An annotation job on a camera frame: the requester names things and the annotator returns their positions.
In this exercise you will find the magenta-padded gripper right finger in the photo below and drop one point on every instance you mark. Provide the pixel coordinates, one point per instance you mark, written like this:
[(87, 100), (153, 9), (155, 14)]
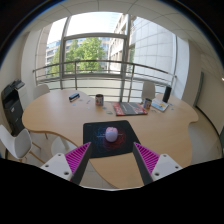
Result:
[(163, 165)]

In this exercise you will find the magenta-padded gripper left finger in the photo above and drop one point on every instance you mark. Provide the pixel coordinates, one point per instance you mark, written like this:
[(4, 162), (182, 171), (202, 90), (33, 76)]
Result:
[(60, 165)]

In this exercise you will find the pink and lilac computer mouse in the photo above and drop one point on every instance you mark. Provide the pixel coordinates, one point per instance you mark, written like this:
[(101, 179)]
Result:
[(111, 134)]

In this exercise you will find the black mouse pad red print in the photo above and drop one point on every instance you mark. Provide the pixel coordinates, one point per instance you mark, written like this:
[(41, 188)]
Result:
[(95, 140)]

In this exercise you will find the white chair wooden legs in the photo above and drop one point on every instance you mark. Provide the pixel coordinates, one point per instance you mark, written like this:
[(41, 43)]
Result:
[(15, 143)]

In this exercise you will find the printed mug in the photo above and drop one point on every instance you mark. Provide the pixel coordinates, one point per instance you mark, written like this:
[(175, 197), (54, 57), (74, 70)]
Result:
[(147, 103), (99, 100)]

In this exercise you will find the red and grey magazine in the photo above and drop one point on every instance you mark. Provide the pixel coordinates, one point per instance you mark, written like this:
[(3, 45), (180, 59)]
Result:
[(130, 109)]

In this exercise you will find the small black stapler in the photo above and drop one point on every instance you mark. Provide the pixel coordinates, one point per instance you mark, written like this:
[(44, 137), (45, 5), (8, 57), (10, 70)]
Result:
[(74, 97)]

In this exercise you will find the black cylinder speaker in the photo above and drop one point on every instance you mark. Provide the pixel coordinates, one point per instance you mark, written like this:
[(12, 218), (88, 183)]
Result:
[(167, 94)]

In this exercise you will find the black office printer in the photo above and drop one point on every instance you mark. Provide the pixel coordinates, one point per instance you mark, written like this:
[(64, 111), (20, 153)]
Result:
[(11, 106)]

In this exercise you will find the grey door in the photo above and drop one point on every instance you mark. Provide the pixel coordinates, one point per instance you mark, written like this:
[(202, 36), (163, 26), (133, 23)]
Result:
[(198, 88)]

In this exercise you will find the grey metal balcony railing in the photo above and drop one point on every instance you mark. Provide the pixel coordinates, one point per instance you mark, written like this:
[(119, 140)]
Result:
[(100, 62)]

